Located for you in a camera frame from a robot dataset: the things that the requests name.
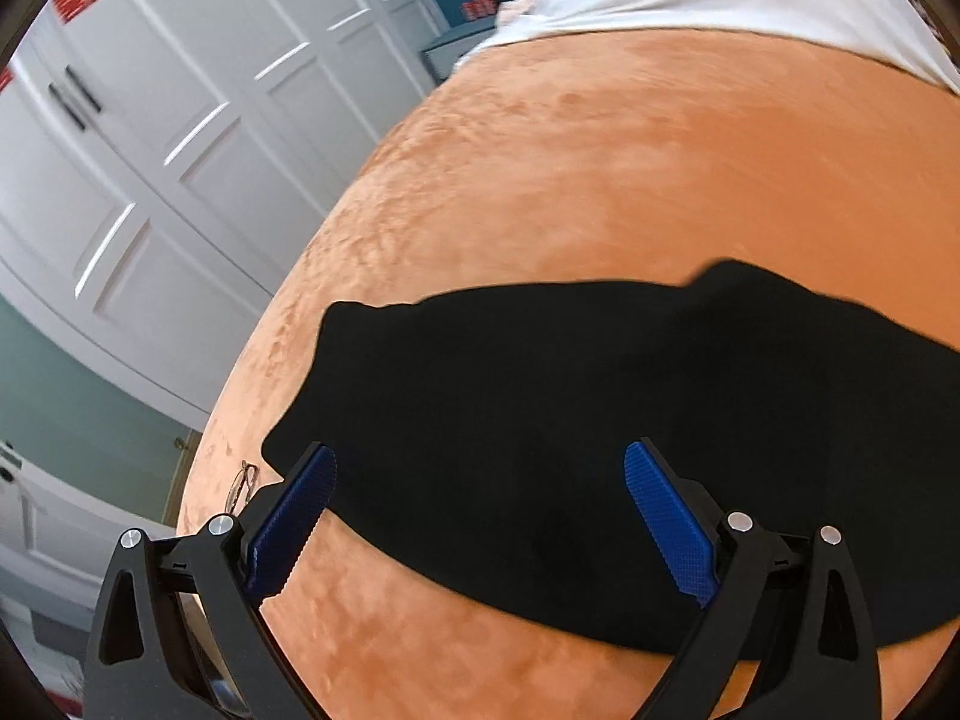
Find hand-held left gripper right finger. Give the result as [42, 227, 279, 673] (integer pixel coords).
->
[624, 436, 893, 720]

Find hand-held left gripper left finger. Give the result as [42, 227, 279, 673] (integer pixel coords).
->
[84, 442, 338, 720]

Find black pants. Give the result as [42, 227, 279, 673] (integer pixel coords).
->
[261, 259, 960, 665]

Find metal clip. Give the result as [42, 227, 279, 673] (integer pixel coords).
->
[225, 461, 262, 515]

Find white door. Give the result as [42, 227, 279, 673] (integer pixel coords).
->
[0, 439, 181, 691]

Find orange plush blanket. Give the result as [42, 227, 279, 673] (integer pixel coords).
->
[176, 34, 960, 720]

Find white panelled wardrobe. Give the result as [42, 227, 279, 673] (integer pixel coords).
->
[0, 0, 443, 413]

